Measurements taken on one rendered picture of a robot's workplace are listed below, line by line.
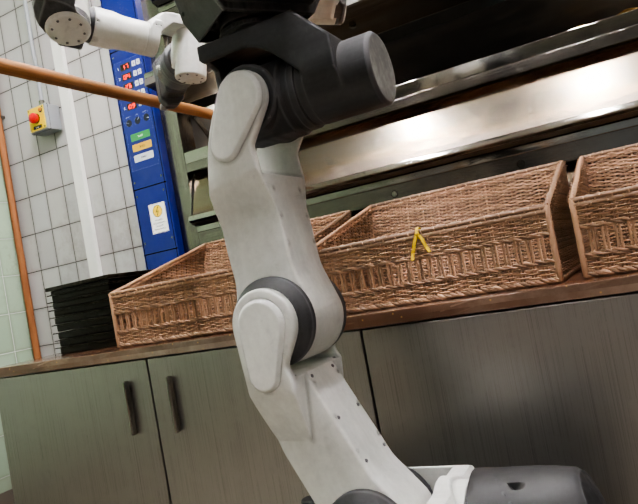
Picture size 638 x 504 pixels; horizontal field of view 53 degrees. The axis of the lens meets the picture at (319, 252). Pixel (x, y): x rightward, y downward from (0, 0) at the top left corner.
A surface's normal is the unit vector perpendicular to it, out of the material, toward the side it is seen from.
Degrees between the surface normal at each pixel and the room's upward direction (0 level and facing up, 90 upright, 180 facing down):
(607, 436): 90
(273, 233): 90
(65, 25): 155
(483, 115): 70
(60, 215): 90
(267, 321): 90
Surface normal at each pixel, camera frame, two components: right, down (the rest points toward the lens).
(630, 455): -0.45, 0.05
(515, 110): -0.49, -0.29
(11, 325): 0.87, -0.18
